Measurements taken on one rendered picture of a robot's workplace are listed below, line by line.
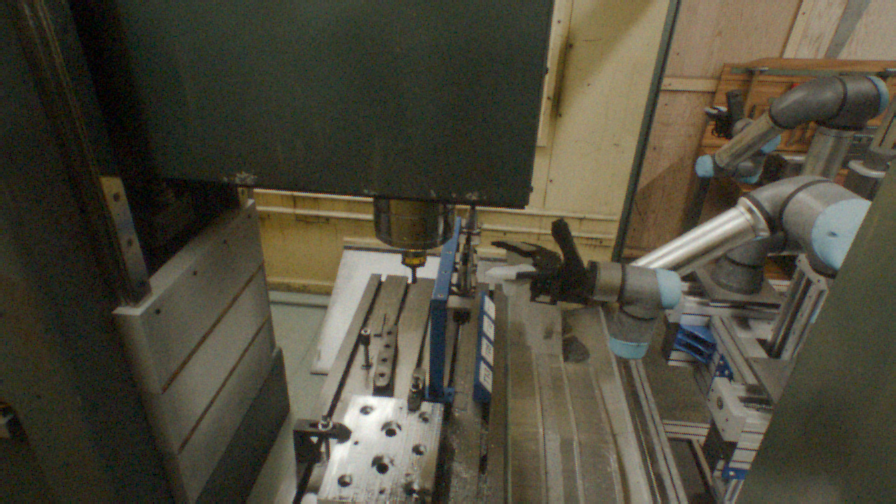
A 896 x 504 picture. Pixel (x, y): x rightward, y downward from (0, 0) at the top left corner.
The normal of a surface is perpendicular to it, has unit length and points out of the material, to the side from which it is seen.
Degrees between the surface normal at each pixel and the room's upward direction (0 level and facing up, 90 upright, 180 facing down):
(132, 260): 90
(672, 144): 90
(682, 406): 0
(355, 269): 24
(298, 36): 90
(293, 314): 0
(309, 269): 90
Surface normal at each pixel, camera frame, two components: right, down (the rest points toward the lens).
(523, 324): 0.00, -0.59
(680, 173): -0.10, 0.48
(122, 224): 0.99, 0.08
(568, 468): 0.03, -0.80
